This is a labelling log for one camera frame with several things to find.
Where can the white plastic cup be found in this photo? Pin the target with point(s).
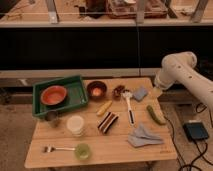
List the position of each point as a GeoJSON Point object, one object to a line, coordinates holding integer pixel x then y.
{"type": "Point", "coordinates": [75, 124]}

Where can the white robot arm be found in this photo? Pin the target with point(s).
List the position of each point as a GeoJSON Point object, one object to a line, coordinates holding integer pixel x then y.
{"type": "Point", "coordinates": [179, 67]}

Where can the green plastic tray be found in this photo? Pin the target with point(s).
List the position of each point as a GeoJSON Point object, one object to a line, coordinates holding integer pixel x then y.
{"type": "Point", "coordinates": [76, 96]}

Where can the green chili pepper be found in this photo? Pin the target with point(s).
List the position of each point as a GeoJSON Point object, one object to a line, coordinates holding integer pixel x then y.
{"type": "Point", "coordinates": [154, 116]}

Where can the orange bowl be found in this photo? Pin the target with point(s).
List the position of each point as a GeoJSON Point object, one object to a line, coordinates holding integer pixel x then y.
{"type": "Point", "coordinates": [53, 95]}

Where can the green small cup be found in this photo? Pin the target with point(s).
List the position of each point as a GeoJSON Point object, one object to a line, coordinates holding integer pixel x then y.
{"type": "Point", "coordinates": [82, 151]}

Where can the grey blue cloth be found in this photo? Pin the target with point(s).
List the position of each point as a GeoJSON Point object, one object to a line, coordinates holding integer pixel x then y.
{"type": "Point", "coordinates": [141, 136]}

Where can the silver fork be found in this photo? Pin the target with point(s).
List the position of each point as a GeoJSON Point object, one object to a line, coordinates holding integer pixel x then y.
{"type": "Point", "coordinates": [49, 149]}

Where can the black foot pedal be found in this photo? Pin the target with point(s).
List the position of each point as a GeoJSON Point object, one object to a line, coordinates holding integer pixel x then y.
{"type": "Point", "coordinates": [195, 131]}

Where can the metal cup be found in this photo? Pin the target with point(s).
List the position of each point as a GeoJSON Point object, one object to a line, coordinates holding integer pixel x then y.
{"type": "Point", "coordinates": [52, 118]}

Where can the dark brown bowl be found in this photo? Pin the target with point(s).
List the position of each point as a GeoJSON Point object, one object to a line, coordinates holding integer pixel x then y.
{"type": "Point", "coordinates": [96, 90]}

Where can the blue sponge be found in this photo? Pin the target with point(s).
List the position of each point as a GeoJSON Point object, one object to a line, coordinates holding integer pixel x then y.
{"type": "Point", "coordinates": [139, 94]}

